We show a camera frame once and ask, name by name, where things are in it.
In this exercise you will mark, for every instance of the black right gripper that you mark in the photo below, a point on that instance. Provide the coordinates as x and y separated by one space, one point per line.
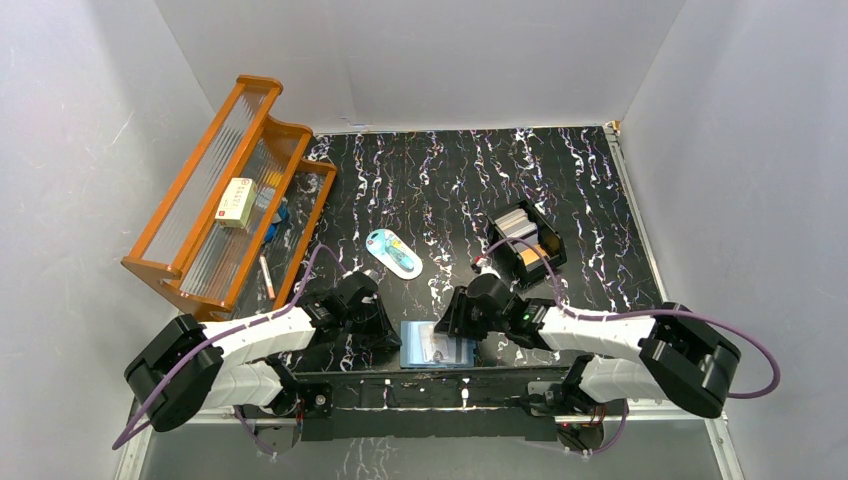
455 321

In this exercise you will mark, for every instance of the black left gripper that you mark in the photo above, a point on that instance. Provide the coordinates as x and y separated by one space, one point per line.
382 325

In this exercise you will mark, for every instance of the blue leather card holder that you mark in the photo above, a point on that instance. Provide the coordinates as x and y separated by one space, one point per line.
423 348

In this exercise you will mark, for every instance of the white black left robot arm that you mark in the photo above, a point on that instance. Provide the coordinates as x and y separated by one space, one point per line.
192 366

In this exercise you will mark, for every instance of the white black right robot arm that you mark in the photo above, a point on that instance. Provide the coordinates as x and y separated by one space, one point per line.
664 356

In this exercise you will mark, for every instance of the stack of credit cards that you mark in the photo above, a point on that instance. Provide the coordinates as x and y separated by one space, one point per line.
517 224

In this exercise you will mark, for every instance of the black card storage box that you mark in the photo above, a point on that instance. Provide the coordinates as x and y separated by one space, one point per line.
526 262

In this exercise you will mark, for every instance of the blue oval blister package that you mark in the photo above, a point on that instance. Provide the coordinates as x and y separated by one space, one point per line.
390 250

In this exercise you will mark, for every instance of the pink pen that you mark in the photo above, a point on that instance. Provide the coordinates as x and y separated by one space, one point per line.
265 270

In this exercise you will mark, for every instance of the blue item on shelf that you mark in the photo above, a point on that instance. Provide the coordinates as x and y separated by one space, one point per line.
280 218

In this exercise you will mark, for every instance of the orange wooden shelf rack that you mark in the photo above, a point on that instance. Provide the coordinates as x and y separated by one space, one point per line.
208 270

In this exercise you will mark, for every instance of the white medicine box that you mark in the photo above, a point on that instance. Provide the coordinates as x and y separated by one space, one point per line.
236 203

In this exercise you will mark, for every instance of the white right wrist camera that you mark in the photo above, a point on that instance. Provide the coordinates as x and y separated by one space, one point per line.
482 265

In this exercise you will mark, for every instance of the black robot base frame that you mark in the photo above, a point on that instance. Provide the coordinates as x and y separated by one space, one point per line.
430 404

